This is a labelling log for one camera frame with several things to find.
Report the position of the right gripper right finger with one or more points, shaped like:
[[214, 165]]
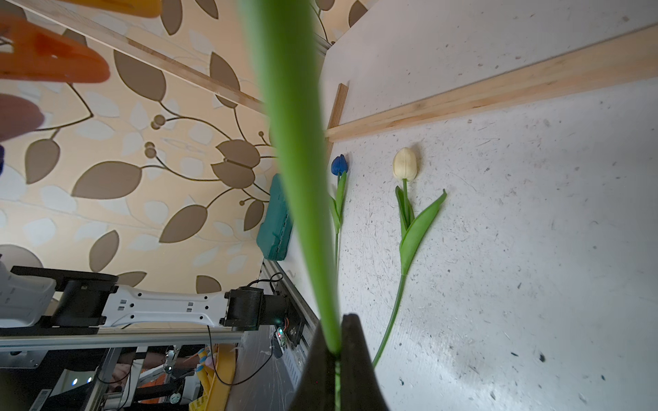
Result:
[[359, 386]]

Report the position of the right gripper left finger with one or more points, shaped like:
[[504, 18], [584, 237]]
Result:
[[316, 390]]

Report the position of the white artificial tulip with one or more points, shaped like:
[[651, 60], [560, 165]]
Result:
[[413, 229], [282, 42]]

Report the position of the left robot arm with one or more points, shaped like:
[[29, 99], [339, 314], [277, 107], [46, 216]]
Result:
[[37, 300]]

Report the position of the wooden clothes rack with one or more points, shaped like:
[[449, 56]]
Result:
[[621, 59]]

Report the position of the green plastic case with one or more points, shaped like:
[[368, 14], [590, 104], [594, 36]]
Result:
[[274, 235]]

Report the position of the blue artificial tulip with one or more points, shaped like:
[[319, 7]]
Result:
[[340, 169]]

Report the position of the orange clothespin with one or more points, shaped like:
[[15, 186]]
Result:
[[41, 55]]

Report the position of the metal base rail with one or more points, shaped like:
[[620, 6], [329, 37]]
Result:
[[293, 337]]

